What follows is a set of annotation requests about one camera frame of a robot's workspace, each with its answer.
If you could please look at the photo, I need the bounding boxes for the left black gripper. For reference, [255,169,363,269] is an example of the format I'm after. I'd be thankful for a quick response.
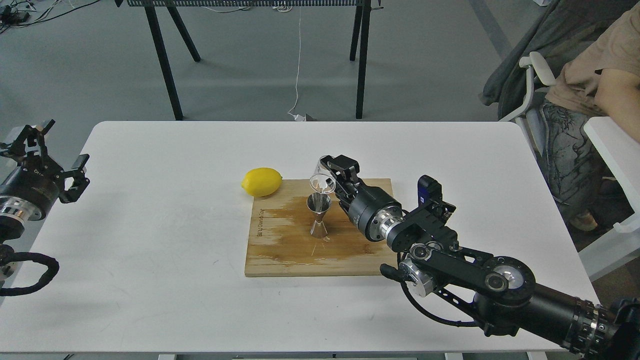
[0,120,90,223]

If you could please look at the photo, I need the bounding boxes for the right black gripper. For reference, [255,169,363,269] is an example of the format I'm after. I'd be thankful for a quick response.
[320,155,403,242]

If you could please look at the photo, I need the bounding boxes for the clear glass measuring cup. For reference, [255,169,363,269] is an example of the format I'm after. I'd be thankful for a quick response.
[309,157,336,194]

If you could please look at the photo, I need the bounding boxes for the steel double jigger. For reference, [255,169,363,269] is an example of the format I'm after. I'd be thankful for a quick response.
[306,193,332,239]

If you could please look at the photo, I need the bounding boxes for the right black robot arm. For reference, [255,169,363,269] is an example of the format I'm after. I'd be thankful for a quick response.
[318,155,640,360]

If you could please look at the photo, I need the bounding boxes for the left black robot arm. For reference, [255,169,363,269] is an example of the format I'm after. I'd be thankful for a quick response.
[0,120,90,297]

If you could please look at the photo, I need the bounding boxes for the yellow lemon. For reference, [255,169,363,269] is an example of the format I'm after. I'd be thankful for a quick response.
[241,167,282,198]

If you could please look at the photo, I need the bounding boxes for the wooden cutting board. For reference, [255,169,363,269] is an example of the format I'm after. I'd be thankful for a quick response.
[244,178,397,277]

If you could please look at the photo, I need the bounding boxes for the black metal table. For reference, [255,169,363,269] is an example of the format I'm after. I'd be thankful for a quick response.
[115,0,383,121]

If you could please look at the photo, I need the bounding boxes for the white office chair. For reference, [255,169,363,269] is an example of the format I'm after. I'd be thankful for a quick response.
[479,0,635,155]

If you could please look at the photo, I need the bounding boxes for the person in beige shirt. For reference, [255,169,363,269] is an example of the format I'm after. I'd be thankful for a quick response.
[540,0,640,236]

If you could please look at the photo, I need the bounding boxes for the white hanging cable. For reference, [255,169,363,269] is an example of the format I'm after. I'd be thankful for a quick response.
[287,6,307,122]

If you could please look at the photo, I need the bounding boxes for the cables on floor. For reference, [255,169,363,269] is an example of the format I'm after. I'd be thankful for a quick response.
[0,0,103,36]

